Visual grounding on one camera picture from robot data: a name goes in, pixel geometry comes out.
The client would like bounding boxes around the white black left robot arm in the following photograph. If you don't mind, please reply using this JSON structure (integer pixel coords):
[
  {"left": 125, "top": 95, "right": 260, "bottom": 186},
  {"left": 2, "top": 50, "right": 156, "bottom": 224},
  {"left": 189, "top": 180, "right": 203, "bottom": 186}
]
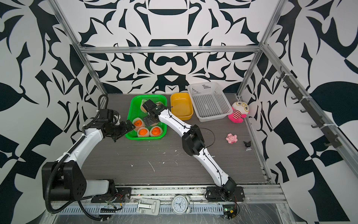
[{"left": 42, "top": 103, "right": 135, "bottom": 222}]

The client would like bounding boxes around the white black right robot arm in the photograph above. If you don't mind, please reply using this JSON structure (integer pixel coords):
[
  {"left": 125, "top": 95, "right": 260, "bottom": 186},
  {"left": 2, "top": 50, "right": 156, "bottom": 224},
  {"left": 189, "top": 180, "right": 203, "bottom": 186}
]
[{"left": 143, "top": 100, "right": 237, "bottom": 198}]

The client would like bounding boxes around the netted orange front left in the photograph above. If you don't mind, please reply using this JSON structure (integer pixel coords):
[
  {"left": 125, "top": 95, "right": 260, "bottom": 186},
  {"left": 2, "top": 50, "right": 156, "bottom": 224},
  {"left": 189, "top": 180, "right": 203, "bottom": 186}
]
[{"left": 132, "top": 118, "right": 145, "bottom": 131}]

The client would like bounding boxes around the netted orange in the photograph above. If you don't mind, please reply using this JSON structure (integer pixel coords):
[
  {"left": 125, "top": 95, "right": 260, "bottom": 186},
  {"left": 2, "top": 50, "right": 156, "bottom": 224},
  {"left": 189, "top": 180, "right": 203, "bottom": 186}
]
[
  {"left": 132, "top": 118, "right": 145, "bottom": 131},
  {"left": 140, "top": 100, "right": 147, "bottom": 113},
  {"left": 137, "top": 127, "right": 150, "bottom": 138},
  {"left": 150, "top": 126, "right": 163, "bottom": 137}
]

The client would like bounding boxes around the netted orange front middle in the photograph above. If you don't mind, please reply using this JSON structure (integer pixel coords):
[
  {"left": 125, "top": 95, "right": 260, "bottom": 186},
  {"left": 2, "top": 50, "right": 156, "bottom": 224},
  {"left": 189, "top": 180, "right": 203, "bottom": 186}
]
[{"left": 137, "top": 127, "right": 150, "bottom": 138}]

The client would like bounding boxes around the netted orange back left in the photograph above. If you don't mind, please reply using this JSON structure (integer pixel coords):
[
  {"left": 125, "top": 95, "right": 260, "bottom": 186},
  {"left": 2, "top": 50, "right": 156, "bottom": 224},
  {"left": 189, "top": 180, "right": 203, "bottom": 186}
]
[{"left": 140, "top": 100, "right": 147, "bottom": 113}]

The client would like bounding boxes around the green plastic basket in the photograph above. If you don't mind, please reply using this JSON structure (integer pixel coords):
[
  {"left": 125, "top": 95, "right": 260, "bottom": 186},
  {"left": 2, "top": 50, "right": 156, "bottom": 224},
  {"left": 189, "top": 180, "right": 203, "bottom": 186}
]
[{"left": 125, "top": 94, "right": 168, "bottom": 141}]

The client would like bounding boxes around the netted orange front right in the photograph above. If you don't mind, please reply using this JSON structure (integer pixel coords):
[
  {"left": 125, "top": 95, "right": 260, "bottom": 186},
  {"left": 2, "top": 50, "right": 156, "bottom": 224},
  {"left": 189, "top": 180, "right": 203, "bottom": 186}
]
[{"left": 150, "top": 126, "right": 163, "bottom": 137}]

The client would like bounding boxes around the yellow plastic tub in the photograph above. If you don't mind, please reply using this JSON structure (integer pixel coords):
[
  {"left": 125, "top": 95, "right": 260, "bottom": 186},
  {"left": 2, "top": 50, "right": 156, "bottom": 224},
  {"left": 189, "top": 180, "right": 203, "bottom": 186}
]
[{"left": 170, "top": 92, "right": 194, "bottom": 121}]

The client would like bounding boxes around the white perforated plastic basket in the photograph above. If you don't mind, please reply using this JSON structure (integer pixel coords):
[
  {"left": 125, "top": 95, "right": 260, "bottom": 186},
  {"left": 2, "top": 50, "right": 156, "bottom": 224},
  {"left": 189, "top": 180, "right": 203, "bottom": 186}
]
[{"left": 187, "top": 82, "right": 233, "bottom": 122}]

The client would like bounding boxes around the white rectangular device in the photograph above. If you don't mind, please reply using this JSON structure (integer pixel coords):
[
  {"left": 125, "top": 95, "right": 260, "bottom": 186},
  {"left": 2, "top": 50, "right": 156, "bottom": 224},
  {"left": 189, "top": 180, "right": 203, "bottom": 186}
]
[{"left": 137, "top": 198, "right": 161, "bottom": 216}]

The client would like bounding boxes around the small pink pig toy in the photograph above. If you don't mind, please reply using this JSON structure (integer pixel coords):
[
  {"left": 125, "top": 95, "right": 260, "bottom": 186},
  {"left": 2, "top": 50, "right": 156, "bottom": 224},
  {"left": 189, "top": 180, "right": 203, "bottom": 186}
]
[{"left": 226, "top": 133, "right": 238, "bottom": 144}]

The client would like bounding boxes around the pink white plush doll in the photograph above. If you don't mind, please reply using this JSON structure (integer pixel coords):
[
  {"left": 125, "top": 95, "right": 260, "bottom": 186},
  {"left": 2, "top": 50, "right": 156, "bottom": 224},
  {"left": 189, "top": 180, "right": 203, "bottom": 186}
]
[{"left": 228, "top": 101, "right": 249, "bottom": 123}]

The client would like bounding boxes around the white analog clock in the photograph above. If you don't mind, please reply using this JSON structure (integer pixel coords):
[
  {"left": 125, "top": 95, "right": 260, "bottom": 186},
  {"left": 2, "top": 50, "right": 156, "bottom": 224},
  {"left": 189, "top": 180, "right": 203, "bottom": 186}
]
[{"left": 172, "top": 195, "right": 191, "bottom": 215}]

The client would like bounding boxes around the small black figurine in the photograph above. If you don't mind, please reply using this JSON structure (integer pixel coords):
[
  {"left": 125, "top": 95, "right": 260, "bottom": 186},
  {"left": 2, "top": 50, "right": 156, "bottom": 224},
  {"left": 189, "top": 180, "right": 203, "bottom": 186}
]
[{"left": 243, "top": 141, "right": 252, "bottom": 151}]

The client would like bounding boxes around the small circuit board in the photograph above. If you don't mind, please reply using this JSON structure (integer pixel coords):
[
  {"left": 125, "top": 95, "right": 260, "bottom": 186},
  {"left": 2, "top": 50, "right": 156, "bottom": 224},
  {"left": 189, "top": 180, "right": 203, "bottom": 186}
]
[{"left": 223, "top": 204, "right": 239, "bottom": 219}]

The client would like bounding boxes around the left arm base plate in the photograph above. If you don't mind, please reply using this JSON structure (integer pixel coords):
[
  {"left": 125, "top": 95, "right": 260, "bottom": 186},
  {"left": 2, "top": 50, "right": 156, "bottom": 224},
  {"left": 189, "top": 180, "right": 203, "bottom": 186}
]
[{"left": 91, "top": 187, "right": 132, "bottom": 203}]

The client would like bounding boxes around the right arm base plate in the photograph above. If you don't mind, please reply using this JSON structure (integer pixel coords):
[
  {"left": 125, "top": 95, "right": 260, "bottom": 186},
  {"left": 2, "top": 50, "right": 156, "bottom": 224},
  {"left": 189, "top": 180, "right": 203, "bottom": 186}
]
[{"left": 204, "top": 186, "right": 245, "bottom": 202}]

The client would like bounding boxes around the black hook rail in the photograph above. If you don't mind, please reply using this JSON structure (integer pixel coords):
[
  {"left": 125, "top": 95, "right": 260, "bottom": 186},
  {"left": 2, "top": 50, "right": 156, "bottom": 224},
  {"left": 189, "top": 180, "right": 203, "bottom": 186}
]
[{"left": 277, "top": 70, "right": 342, "bottom": 148}]

